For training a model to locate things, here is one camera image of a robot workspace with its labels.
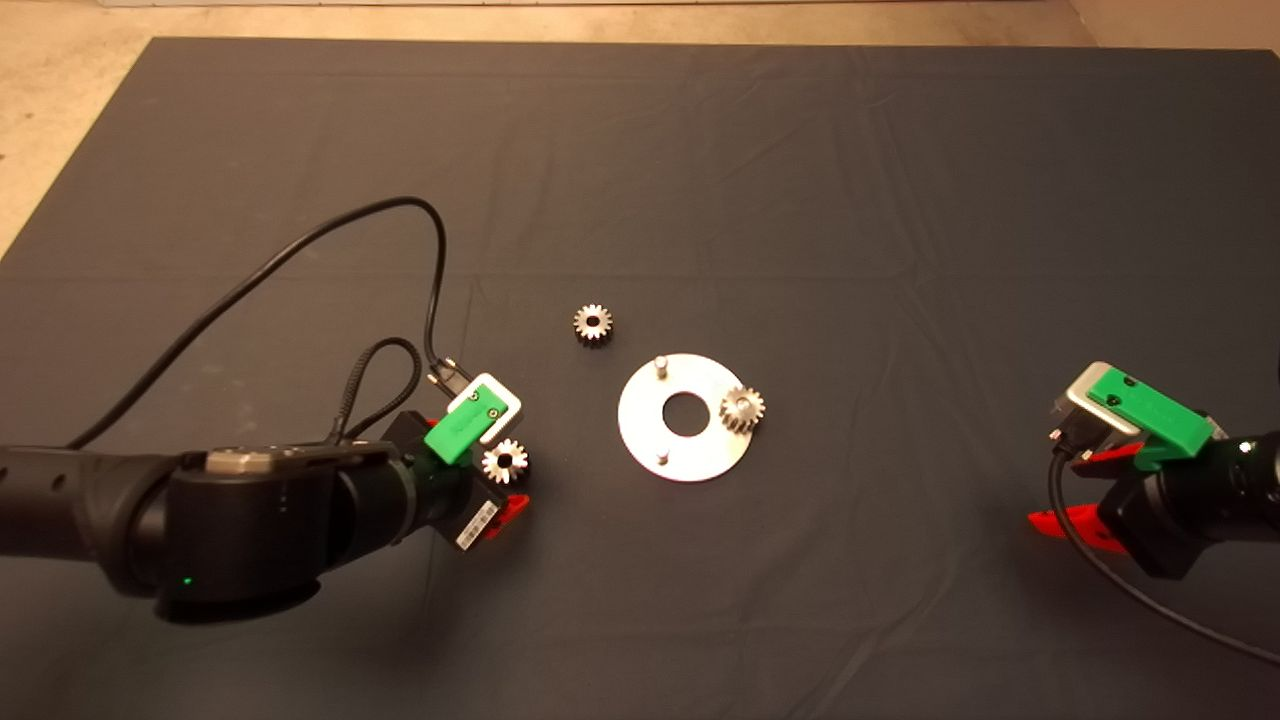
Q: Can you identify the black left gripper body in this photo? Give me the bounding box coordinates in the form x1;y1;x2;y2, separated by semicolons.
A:
385;412;504;553

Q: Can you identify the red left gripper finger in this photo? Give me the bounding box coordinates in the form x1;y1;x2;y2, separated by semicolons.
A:
490;494;531;539

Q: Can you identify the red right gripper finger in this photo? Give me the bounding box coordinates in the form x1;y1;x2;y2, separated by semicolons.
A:
1028;505;1126;554
1075;443;1146;469

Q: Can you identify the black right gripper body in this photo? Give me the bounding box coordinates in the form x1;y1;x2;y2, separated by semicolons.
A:
1098;468;1216;581

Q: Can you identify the small steel planetary gear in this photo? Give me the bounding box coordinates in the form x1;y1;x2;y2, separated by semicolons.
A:
573;304;615;348
720;386;767;435
482;439;530;486

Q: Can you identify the round metal carrier plate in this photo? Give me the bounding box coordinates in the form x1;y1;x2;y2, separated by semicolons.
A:
617;353;758;484

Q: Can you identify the dark grey table cloth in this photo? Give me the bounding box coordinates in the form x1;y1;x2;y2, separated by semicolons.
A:
0;36;1280;720

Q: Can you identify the smooth black right camera cable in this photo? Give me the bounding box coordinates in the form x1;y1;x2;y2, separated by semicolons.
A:
1048;425;1280;669

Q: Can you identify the smooth black camera cable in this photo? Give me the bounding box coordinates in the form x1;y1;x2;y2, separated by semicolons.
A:
65;196;471;451
1048;425;1280;669

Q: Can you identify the green right camera mount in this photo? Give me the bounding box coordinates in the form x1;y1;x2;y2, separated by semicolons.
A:
1087;368;1216;471

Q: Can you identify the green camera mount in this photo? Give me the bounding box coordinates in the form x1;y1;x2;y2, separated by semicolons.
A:
424;388;501;465
1087;368;1216;471

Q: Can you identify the green left camera mount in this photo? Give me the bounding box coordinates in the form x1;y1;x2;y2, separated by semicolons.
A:
424;388;501;465

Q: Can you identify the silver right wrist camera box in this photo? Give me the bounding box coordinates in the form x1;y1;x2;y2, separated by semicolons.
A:
1048;361;1141;441

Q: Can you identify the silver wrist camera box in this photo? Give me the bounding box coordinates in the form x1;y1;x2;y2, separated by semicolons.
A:
1048;361;1141;441
447;373;523;446

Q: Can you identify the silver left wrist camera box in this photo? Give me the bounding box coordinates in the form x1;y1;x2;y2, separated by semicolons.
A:
447;373;523;446

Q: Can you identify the braided black left wrist cable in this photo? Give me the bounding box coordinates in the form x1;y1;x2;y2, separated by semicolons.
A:
330;338;423;446

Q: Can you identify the smooth black left camera cable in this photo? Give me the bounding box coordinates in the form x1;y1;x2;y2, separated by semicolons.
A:
65;196;471;451

